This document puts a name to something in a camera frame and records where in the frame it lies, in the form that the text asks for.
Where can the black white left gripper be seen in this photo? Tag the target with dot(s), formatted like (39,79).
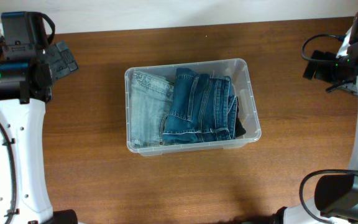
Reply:
(62,58)

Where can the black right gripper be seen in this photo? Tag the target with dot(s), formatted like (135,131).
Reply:
(322,70)

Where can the clear plastic storage bin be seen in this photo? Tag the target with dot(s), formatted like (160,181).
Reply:
(237,70)

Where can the black fuzzy garment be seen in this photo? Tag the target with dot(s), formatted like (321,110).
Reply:
(239,129)

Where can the light blue jeans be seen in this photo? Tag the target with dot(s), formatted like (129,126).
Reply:
(151,97)

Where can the dark blue jeans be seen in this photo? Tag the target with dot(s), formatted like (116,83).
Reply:
(204,109)

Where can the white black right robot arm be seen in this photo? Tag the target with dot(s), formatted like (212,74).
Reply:
(330,195)

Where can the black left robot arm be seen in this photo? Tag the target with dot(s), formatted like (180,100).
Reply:
(30,63)

